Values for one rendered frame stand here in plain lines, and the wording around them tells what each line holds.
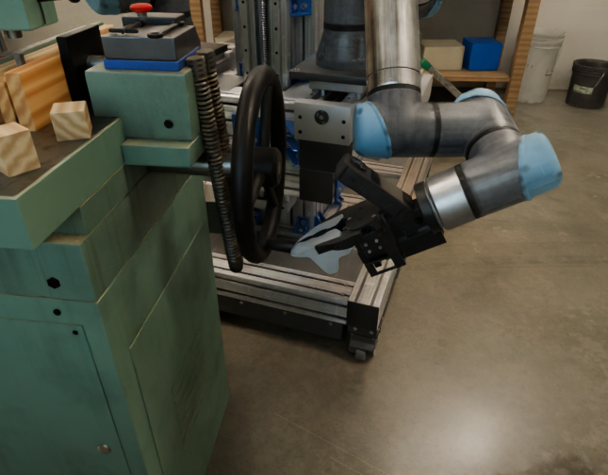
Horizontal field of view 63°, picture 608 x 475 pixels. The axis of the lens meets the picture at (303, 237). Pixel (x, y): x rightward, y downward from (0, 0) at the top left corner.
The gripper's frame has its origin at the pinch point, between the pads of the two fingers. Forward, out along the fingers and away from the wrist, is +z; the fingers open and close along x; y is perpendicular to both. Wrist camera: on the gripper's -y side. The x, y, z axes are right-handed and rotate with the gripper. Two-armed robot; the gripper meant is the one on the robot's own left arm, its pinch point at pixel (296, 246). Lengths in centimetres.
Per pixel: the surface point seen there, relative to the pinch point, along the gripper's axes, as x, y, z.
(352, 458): 16, 68, 26
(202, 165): 5.7, -15.5, 8.3
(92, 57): 7.6, -35.4, 13.7
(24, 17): 3.9, -43.1, 16.1
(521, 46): 280, 72, -78
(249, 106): -0.8, -20.8, -5.4
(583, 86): 305, 124, -110
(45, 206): -18.2, -24.5, 13.2
